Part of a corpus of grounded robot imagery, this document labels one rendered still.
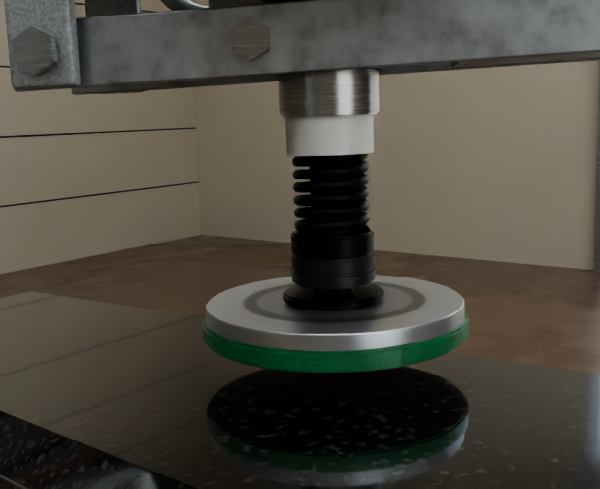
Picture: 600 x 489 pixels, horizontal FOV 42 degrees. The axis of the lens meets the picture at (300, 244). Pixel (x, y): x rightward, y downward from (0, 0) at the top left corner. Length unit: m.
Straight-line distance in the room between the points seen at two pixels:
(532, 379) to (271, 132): 6.24
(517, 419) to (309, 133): 0.26
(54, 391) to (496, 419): 0.34
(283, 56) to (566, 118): 5.02
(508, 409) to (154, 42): 0.37
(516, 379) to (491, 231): 5.19
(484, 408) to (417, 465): 0.11
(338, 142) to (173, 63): 0.14
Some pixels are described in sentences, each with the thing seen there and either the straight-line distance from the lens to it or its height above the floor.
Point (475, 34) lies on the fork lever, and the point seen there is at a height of 1.13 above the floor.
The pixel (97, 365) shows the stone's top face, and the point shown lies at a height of 0.87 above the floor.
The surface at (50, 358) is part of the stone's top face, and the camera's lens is 0.75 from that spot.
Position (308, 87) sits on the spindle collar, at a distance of 0.61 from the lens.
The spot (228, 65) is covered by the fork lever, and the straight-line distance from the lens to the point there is 0.59.
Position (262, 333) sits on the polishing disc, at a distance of 0.57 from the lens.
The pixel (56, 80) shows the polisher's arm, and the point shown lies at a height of 1.11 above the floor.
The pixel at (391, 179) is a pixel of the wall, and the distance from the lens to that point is 6.16.
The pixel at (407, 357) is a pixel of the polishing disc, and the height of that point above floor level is 0.90.
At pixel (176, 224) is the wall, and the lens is 7.26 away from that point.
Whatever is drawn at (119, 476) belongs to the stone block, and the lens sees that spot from 0.52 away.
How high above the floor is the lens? 1.08
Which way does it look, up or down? 9 degrees down
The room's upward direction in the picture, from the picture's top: 2 degrees counter-clockwise
